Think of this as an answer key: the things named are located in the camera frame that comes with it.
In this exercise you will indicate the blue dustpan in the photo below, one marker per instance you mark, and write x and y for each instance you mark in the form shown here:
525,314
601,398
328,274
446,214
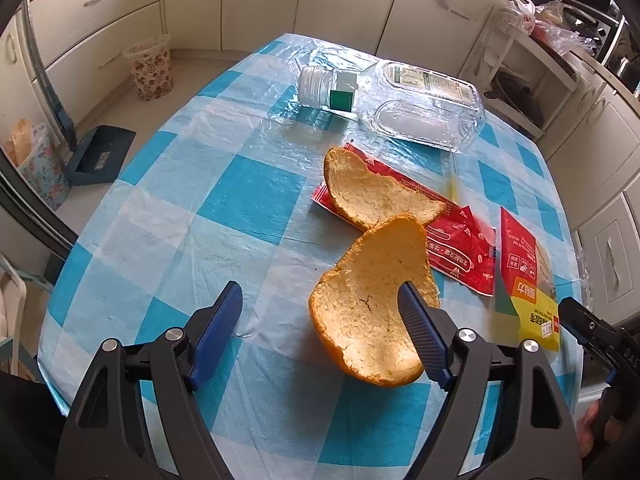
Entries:
100,152

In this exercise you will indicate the person's right hand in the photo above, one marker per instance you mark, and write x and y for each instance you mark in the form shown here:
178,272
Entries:
591,427

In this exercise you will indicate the black frying pan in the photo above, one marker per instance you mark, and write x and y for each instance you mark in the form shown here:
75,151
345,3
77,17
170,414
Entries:
515,95

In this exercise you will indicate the large orange pomelo peel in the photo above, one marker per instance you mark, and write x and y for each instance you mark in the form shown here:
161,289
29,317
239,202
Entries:
365,300
370,190

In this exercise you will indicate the blue checkered plastic tablecloth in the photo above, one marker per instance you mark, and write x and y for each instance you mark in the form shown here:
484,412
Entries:
240,195

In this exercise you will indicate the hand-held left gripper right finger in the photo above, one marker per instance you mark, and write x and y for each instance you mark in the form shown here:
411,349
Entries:
425,335

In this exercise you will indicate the clear plastic bag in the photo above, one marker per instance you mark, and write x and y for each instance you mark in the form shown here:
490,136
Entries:
565,35

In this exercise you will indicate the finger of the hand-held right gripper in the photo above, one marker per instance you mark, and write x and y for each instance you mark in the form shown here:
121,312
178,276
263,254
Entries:
590,330

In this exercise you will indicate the white and blue shelf rack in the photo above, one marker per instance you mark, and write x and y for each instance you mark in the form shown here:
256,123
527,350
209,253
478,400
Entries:
12,310

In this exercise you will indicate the white stove side cabinet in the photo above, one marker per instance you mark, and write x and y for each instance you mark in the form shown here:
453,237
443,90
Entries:
100,20

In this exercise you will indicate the white drawer cabinet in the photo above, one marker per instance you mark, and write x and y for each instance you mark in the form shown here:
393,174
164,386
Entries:
610,200

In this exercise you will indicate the white red printed plastic bag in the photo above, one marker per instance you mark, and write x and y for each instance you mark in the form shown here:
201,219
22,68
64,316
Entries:
522,17

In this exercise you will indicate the red snack wrapper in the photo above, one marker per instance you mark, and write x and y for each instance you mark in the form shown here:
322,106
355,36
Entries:
460,255

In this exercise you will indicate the red and yellow package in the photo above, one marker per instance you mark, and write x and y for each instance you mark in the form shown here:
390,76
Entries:
525,270

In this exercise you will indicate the clear plastic bottle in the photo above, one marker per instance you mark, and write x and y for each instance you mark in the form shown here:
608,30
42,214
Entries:
425,110

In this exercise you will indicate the white floral wastebasket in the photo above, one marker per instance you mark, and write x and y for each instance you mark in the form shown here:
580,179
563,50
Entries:
150,72

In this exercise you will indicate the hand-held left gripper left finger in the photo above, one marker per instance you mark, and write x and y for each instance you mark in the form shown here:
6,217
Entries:
217,330

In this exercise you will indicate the person's left trouser leg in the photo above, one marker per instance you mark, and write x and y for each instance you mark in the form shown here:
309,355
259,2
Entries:
25,430

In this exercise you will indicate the white shelf cart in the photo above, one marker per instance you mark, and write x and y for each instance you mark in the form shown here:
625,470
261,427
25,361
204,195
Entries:
550,67

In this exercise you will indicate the grey sliding door frame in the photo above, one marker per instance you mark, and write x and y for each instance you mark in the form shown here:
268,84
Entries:
40,110

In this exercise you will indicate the floral bin with plastic liner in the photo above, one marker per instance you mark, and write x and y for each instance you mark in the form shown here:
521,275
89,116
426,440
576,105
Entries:
42,180

